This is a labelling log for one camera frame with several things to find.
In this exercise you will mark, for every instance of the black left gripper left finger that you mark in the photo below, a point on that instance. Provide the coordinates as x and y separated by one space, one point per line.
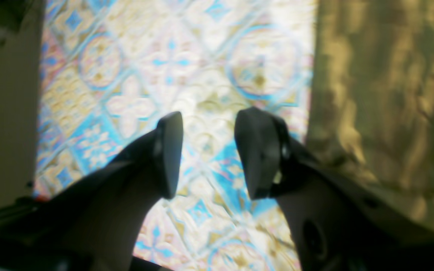
93 224

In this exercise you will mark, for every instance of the patterned tablecloth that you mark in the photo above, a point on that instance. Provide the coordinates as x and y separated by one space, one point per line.
110 69

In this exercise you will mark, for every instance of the camouflage T-shirt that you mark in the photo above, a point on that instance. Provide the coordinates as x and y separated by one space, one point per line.
372 104

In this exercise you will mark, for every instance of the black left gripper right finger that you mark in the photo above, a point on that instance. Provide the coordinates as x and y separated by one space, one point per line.
335 224

